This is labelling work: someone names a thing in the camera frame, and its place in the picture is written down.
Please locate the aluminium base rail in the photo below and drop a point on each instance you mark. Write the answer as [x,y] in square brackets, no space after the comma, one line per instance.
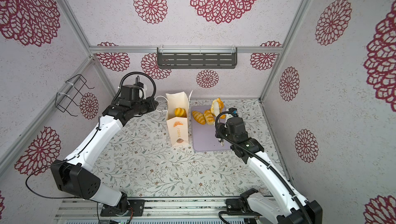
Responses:
[176,209]

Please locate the black wire wall basket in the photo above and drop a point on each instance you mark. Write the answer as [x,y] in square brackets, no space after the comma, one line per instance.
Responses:
[66,98]

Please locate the lilac plastic tray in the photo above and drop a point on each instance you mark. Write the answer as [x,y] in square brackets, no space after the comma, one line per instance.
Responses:
[204,140]

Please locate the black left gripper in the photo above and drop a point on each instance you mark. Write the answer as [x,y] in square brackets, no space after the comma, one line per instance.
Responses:
[151,101]

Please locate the round orange bun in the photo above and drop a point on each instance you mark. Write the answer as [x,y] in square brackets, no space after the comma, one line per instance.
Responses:
[216,107]

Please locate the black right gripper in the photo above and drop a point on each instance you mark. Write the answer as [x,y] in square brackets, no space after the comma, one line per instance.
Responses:
[219,130]

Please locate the striped bread roll left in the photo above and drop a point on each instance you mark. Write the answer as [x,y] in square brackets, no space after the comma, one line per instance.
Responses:
[199,117]

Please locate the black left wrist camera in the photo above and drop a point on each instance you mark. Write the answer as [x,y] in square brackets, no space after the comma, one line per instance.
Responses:
[132,94]

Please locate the grey metal wall shelf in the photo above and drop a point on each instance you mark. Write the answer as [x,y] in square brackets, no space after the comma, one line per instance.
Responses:
[197,58]

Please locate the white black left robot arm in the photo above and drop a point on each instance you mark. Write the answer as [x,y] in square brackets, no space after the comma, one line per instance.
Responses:
[73,175]

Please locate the cream paper bread bag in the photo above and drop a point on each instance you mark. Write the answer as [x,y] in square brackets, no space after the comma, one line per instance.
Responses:
[178,127]

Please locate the yellow ridged bun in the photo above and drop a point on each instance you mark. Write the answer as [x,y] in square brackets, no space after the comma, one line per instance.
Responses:
[180,112]

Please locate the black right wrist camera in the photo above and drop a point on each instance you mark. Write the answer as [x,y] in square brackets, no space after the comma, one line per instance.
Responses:
[235,127]

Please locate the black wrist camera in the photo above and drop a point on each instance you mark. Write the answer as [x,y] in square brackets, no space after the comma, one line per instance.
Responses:
[132,94]
[235,127]

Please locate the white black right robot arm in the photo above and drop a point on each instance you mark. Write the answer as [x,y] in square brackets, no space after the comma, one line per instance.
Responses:
[272,180]

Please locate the small bread roll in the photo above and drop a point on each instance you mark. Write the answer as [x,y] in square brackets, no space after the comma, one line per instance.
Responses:
[209,118]

